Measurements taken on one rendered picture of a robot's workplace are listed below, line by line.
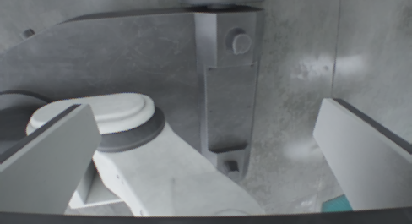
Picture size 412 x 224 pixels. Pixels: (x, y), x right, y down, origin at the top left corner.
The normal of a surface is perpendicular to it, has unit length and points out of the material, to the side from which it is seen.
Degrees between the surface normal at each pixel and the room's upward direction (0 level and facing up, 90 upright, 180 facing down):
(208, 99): 0
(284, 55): 0
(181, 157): 90
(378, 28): 0
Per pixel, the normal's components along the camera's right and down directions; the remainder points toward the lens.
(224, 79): 0.19, 0.50
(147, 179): -0.03, -0.86
